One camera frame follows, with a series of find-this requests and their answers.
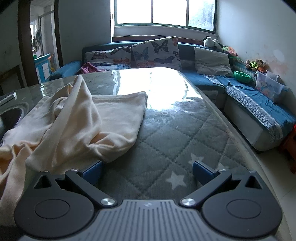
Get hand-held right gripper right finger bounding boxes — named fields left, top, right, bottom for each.
left=180, top=160, right=264, bottom=207

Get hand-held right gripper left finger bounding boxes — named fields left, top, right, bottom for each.
left=33, top=159, right=117, bottom=207

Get cream garment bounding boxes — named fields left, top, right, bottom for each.
left=0, top=75, right=148, bottom=229

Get hanging clothes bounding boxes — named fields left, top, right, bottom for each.
left=32, top=30, right=43, bottom=51

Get red plastic stool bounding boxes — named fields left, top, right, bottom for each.
left=279, top=124, right=296, bottom=174

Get blue sofa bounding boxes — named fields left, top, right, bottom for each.
left=47, top=42, right=296, bottom=151

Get black round table recess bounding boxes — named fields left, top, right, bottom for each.
left=0, top=105, right=29, bottom=139

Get pink cloth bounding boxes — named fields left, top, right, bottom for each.
left=81, top=61, right=107, bottom=74

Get clear plastic storage box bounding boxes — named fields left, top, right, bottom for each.
left=254, top=70, right=289, bottom=102

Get grey cushion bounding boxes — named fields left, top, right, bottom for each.
left=194, top=47, right=234, bottom=77

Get small grey bar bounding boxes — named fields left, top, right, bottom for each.
left=0, top=92, right=18, bottom=102

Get light blue cabinet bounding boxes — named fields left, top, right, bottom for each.
left=34, top=53, right=52, bottom=82

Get long butterfly print pillow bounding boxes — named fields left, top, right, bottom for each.
left=84, top=46, right=132, bottom=69

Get colourful plush toy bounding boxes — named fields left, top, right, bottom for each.
left=222, top=46, right=238, bottom=57

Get dark wooden cabinet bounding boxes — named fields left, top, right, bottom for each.
left=0, top=65, right=23, bottom=90

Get large butterfly print pillow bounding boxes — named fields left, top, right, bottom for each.
left=131, top=37, right=181, bottom=70

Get panda plush toy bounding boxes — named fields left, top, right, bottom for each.
left=203, top=36, right=223, bottom=50

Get window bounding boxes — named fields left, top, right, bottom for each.
left=111, top=0, right=218, bottom=32

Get dark wooden door frame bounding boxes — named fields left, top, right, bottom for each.
left=18, top=0, right=64, bottom=88

